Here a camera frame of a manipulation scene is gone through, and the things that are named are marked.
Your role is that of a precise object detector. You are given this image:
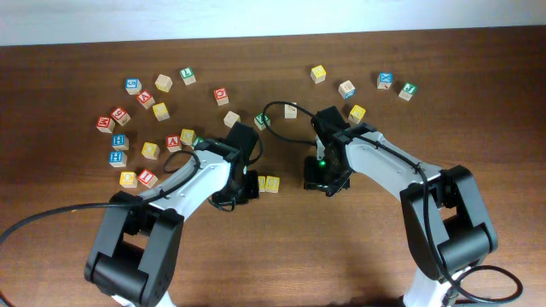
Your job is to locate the blue 5 block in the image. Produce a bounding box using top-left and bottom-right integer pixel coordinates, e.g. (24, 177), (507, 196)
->
(125, 78), (142, 96)

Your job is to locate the plain top block red-side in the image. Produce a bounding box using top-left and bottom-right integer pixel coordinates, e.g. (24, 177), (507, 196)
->
(284, 103), (298, 119)

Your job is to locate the green L block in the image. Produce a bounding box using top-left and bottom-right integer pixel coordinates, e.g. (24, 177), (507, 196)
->
(180, 67), (196, 85)

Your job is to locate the yellow block back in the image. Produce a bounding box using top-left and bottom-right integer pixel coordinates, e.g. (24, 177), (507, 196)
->
(311, 65), (327, 84)

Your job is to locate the green Z block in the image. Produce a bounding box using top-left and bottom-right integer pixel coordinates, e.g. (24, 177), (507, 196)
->
(254, 113), (270, 130)

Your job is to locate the plain top wooden block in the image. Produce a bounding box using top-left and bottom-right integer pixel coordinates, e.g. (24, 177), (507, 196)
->
(224, 111), (241, 128)

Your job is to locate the blue D side block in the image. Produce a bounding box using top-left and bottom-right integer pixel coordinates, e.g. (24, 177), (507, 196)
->
(338, 80), (356, 99)

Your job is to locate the blue H block upper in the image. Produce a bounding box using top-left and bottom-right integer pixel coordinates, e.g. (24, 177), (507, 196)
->
(112, 134), (129, 151)

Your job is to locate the red A block front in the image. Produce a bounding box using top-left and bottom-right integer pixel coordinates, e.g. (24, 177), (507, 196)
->
(166, 135), (182, 153)

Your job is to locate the blue H block lower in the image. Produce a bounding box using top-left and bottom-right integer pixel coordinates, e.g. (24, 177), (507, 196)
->
(108, 151), (127, 168)

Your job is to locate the blue X block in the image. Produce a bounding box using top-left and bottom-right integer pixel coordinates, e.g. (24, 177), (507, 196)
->
(377, 72), (393, 90)

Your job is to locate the red I block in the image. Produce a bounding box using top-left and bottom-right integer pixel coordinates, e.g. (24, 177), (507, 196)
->
(137, 169), (158, 188)

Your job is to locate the yellow o block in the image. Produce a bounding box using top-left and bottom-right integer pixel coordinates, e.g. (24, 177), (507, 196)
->
(119, 171), (138, 188)
(141, 142), (160, 159)

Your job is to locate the plain top yellow-side block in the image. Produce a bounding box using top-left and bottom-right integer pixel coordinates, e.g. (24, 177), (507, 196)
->
(154, 74), (173, 93)

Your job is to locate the red 9 block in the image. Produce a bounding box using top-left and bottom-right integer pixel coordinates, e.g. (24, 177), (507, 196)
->
(111, 107), (131, 126)

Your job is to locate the red A block back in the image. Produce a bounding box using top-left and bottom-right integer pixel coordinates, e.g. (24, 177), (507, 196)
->
(136, 90), (155, 109)

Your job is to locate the yellow O block front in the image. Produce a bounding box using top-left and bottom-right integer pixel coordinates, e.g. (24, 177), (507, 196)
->
(119, 171), (138, 188)

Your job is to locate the yellow O block middle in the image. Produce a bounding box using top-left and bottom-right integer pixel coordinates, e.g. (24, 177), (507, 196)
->
(141, 142), (160, 159)

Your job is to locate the green J block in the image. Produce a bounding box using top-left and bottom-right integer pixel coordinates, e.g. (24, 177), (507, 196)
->
(398, 83), (418, 101)

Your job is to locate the red a block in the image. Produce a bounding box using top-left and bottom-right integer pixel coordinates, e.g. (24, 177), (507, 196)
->
(136, 90), (155, 109)
(166, 135), (182, 153)

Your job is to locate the blue h block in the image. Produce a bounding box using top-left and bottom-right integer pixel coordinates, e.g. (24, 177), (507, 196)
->
(112, 134), (129, 151)
(108, 151), (127, 168)

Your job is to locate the red M block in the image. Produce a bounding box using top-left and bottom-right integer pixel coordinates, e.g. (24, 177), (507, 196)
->
(96, 116), (115, 134)

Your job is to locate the yellow C block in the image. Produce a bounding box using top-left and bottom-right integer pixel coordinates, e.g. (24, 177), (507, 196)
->
(180, 129), (197, 146)

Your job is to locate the yellow S block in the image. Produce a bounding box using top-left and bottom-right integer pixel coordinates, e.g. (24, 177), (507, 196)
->
(258, 176), (266, 193)

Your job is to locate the green V block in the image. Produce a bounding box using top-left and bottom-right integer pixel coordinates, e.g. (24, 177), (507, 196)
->
(191, 136), (204, 149)

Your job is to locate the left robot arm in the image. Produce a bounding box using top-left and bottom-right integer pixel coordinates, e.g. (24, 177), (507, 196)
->
(84, 123), (261, 306)

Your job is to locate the red Q block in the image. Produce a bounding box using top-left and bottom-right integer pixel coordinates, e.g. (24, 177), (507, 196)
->
(213, 87), (229, 106)

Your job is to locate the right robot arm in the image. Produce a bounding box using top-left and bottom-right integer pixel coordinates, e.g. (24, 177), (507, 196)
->
(304, 107), (498, 306)

